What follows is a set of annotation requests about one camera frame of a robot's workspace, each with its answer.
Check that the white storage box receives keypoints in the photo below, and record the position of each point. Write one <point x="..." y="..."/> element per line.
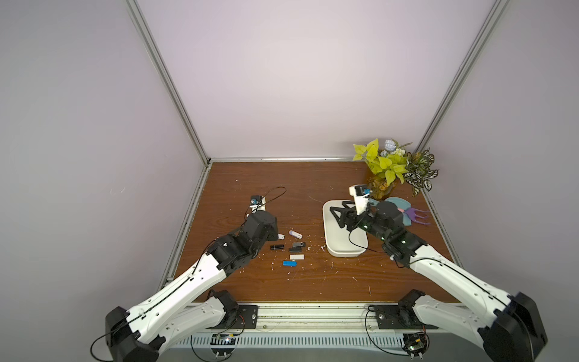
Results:
<point x="339" y="241"/>

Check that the left connector board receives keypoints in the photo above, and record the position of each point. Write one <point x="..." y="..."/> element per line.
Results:
<point x="222" y="345"/>

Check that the white silver usb drive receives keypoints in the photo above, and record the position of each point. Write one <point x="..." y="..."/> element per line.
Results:
<point x="295" y="234"/>

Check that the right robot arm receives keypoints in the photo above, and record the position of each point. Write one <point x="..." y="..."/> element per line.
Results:
<point x="507" y="327"/>

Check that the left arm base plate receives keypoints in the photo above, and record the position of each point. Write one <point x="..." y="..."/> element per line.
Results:
<point x="243" y="317"/>

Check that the connector board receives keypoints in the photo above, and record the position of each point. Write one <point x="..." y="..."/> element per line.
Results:
<point x="222" y="345"/>
<point x="416" y="344"/>

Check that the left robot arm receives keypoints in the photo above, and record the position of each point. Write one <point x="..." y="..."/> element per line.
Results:
<point x="188" y="304"/>

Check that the teal dustpan plate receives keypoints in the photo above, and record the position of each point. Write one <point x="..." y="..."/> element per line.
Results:
<point x="402" y="206"/>

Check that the potted green plant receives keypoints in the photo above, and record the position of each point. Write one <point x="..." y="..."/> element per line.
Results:
<point x="391" y="165"/>

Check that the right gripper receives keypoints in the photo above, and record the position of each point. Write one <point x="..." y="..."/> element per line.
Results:
<point x="356" y="218"/>

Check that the purple toy fork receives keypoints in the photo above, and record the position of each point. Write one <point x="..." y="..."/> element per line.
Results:
<point x="418" y="216"/>

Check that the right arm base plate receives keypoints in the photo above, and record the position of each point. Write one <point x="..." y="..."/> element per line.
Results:
<point x="394" y="317"/>

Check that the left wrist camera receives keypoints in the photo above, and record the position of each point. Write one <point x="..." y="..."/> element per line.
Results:
<point x="257" y="203"/>

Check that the black swivel usb drive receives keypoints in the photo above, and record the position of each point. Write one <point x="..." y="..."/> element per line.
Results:
<point x="297" y="247"/>

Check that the right connector board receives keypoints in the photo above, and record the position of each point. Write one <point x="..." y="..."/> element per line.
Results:
<point x="416" y="344"/>

